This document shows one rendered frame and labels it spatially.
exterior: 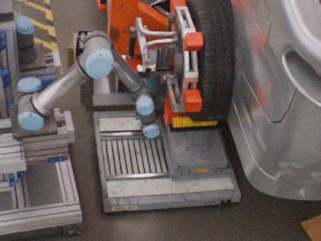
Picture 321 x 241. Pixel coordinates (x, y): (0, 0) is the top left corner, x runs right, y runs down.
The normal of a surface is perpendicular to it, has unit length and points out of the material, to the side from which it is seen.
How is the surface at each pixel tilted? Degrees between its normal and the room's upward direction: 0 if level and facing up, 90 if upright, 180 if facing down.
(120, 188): 0
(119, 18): 90
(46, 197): 0
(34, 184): 0
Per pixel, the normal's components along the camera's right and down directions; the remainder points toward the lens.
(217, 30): 0.19, -0.39
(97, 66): 0.33, 0.58
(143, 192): 0.11, -0.75
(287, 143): -0.66, 0.44
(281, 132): -0.82, 0.30
